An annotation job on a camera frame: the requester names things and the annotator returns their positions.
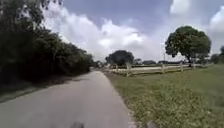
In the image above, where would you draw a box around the round-crowned tree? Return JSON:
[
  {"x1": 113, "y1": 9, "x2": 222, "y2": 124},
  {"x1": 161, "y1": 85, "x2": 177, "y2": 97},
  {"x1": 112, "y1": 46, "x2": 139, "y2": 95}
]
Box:
[{"x1": 164, "y1": 25, "x2": 212, "y2": 67}]

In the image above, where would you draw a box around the dark bushy tree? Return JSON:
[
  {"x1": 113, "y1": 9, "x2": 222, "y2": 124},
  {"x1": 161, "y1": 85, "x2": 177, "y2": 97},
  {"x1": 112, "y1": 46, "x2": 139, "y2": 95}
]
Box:
[{"x1": 104, "y1": 49, "x2": 135, "y2": 67}]

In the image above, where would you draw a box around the grass field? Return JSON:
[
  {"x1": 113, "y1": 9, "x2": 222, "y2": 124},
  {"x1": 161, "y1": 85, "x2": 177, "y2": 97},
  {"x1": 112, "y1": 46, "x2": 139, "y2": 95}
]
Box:
[{"x1": 101, "y1": 63, "x2": 224, "y2": 128}]

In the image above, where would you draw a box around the distant row of trees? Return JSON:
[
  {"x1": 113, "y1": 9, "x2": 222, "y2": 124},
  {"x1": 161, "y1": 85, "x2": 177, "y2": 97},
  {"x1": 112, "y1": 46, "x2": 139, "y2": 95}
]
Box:
[{"x1": 133, "y1": 44, "x2": 224, "y2": 66}]

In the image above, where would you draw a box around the dense row of trees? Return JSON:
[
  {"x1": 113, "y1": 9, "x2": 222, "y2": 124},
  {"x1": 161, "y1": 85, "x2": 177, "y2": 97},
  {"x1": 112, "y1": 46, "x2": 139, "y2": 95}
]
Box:
[{"x1": 0, "y1": 0, "x2": 101, "y2": 88}]

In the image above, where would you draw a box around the wooden post fence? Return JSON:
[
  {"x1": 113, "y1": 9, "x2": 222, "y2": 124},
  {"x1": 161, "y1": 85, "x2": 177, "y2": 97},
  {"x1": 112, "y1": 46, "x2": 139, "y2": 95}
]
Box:
[{"x1": 105, "y1": 62, "x2": 208, "y2": 77}]

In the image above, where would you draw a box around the grey paved path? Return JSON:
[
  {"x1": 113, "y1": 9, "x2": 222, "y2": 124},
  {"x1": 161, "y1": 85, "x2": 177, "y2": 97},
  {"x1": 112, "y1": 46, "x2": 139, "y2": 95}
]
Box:
[{"x1": 0, "y1": 70, "x2": 132, "y2": 128}]

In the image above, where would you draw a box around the grass verge strip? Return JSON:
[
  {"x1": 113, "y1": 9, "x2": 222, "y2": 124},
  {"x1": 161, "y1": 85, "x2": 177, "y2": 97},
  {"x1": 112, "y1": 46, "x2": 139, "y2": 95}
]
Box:
[{"x1": 0, "y1": 75, "x2": 81, "y2": 104}]

